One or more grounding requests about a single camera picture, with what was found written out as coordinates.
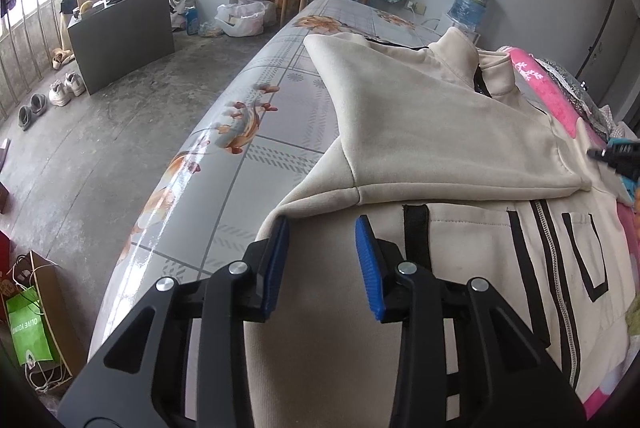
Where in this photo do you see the beige zip jacket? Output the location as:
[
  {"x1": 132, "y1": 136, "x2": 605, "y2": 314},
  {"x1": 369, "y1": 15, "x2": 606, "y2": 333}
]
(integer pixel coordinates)
[{"x1": 245, "y1": 30, "x2": 639, "y2": 427}]

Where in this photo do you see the grey furry blanket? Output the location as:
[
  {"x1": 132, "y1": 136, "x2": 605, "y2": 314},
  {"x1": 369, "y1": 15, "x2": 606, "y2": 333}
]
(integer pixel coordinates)
[{"x1": 536, "y1": 58, "x2": 616, "y2": 142}]

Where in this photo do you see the pink floral blanket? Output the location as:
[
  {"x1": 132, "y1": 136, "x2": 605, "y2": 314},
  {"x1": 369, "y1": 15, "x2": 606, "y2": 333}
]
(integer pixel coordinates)
[{"x1": 499, "y1": 46, "x2": 639, "y2": 418}]

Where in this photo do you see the green paper shopping bag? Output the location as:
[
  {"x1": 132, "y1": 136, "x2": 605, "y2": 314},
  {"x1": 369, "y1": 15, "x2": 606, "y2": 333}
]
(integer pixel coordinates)
[{"x1": 6, "y1": 286, "x2": 60, "y2": 367}]

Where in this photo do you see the blue water jug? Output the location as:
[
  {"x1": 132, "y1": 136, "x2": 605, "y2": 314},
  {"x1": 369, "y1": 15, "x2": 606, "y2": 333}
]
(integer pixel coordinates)
[{"x1": 447, "y1": 0, "x2": 490, "y2": 31}]

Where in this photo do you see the floral grey bed sheet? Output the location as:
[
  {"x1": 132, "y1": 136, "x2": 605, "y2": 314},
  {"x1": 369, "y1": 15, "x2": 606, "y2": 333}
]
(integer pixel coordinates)
[{"x1": 89, "y1": 0, "x2": 439, "y2": 353}]

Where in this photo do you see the white sneaker pair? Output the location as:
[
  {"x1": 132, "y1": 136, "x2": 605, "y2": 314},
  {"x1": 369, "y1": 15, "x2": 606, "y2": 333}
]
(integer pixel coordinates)
[{"x1": 48, "y1": 72, "x2": 86, "y2": 107}]

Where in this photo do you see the grey slipper pair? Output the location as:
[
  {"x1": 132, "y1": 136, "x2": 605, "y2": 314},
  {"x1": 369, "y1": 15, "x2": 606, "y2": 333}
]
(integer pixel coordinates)
[{"x1": 17, "y1": 93, "x2": 48, "y2": 131}]

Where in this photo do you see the dark grey low cabinet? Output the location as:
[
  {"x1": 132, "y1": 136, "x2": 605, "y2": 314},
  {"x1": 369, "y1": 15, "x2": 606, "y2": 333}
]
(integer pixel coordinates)
[{"x1": 68, "y1": 0, "x2": 175, "y2": 95}]

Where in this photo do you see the white plastic bag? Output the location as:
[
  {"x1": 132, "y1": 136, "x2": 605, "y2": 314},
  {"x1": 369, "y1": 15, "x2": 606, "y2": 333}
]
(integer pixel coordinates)
[{"x1": 215, "y1": 0, "x2": 278, "y2": 38}]

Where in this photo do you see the metal balcony railing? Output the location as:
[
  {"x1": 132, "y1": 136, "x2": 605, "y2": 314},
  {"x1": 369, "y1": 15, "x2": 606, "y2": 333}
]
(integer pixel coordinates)
[{"x1": 0, "y1": 0, "x2": 137, "y2": 119}]

